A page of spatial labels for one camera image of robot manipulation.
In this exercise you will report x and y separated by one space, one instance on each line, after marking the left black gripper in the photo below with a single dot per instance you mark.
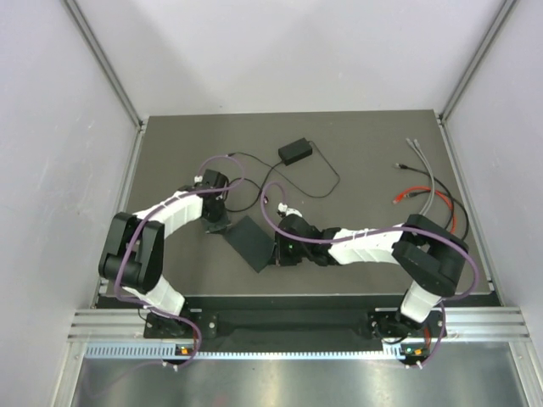
222 224

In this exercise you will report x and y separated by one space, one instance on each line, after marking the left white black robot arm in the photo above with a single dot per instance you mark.
133 253

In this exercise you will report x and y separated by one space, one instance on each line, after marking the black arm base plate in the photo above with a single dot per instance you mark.
368 318

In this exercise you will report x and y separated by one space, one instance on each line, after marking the grey slotted cable duct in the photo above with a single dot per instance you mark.
175 351

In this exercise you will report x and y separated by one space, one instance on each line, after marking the aluminium frame rail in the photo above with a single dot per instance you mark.
471 324

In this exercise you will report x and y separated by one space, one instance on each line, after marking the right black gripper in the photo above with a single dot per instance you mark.
281 257

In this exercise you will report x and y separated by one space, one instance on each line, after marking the black network switch box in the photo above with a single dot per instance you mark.
251 242

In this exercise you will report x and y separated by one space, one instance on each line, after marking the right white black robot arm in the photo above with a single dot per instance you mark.
433 258

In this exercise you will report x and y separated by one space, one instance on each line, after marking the black power adapter brick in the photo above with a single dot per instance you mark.
295 151

